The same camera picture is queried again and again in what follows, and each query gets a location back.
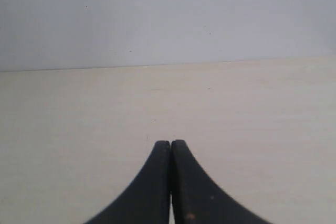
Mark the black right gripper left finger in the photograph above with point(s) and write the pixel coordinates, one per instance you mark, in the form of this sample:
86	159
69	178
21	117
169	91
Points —
147	198

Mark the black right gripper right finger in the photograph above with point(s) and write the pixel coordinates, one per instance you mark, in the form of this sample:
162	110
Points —
196	198

